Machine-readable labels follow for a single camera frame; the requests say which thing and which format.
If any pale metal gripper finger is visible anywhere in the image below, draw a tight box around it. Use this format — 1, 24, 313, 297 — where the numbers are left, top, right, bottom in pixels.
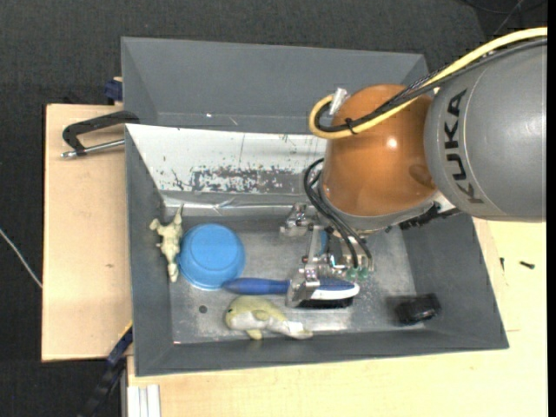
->
289, 268, 321, 288
284, 287, 311, 308

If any blue-handled brush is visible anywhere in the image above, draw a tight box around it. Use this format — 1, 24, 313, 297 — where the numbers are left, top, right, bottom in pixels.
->
221, 275, 361, 309

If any shiny silver metal object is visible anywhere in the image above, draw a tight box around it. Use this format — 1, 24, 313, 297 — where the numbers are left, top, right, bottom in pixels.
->
279, 202, 314, 236

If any grey and yellow toy seal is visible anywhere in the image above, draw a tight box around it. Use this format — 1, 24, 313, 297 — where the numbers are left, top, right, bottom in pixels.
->
223, 295, 314, 341

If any blue plastic bowl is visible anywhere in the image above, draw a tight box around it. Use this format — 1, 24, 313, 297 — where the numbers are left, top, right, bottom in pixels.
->
177, 222, 247, 292

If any black rounded object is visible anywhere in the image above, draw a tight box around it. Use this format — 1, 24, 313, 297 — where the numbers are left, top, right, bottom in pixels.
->
386, 292, 442, 326

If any pale green toy dinosaur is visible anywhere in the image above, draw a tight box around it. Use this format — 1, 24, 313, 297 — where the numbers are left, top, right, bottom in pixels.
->
149, 204, 186, 283

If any grey metal bin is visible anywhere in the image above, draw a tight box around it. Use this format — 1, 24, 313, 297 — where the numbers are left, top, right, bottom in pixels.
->
120, 36, 510, 377

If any pale wood board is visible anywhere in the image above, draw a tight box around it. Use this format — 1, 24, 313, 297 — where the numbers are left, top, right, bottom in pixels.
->
41, 103, 134, 362

